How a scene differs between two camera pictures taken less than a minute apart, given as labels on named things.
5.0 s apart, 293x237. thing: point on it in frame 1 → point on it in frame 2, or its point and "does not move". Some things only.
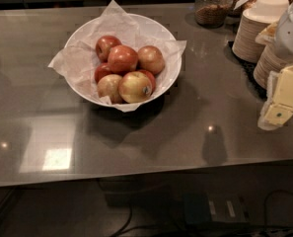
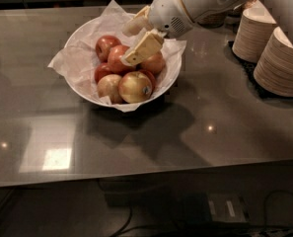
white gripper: (290, 39) → (166, 14)
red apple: (101, 71) does not move
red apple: (121, 59) does not move
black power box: (210, 207) does not move
